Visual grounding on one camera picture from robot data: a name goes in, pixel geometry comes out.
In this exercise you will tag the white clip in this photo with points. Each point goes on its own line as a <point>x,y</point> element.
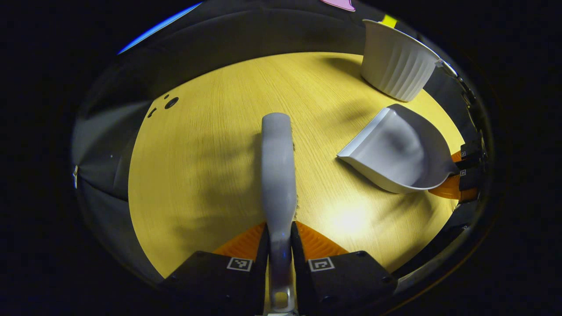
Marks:
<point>75,175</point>

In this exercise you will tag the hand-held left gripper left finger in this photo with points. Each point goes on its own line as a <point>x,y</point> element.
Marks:
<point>215,281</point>

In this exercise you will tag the grey dustpan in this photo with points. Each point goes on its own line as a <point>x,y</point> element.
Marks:
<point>395,149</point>

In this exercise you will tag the wooden desktop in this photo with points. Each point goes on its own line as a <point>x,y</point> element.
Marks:
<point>197,175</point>

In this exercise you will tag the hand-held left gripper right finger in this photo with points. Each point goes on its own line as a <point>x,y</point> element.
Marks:
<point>347,281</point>

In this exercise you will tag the white ribbed garbage bin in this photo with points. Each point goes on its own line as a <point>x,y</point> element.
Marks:
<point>395,66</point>

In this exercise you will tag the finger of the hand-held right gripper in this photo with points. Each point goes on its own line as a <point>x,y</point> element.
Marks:
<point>472,153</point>
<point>470,180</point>

